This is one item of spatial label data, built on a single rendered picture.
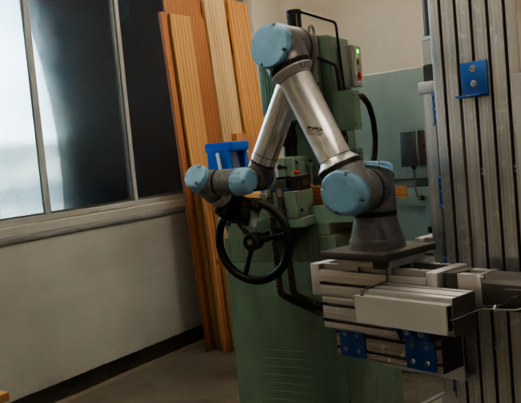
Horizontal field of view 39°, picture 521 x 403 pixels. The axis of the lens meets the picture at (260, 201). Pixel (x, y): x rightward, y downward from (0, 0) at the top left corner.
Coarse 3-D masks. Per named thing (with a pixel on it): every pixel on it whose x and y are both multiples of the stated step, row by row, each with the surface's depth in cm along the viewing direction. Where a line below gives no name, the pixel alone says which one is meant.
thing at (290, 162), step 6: (300, 156) 271; (306, 156) 275; (282, 162) 267; (288, 162) 266; (294, 162) 265; (300, 162) 270; (288, 168) 266; (294, 168) 265; (300, 168) 270; (306, 168) 274; (282, 174) 268; (288, 174) 267; (294, 174) 265; (300, 174) 269
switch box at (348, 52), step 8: (344, 48) 285; (352, 48) 284; (344, 56) 285; (352, 56) 284; (360, 56) 292; (344, 64) 286; (352, 64) 284; (360, 64) 291; (344, 72) 286; (352, 72) 285; (344, 80) 286; (352, 80) 285; (360, 80) 290
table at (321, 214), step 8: (312, 208) 251; (320, 208) 249; (312, 216) 248; (320, 216) 250; (328, 216) 248; (336, 216) 247; (352, 216) 244; (232, 224) 266; (264, 224) 249; (296, 224) 244; (304, 224) 242; (312, 224) 248
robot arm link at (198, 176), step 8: (192, 168) 207; (200, 168) 205; (192, 176) 206; (200, 176) 204; (208, 176) 205; (192, 184) 204; (200, 184) 204; (208, 184) 205; (200, 192) 207; (208, 192) 206; (208, 200) 212; (216, 200) 212
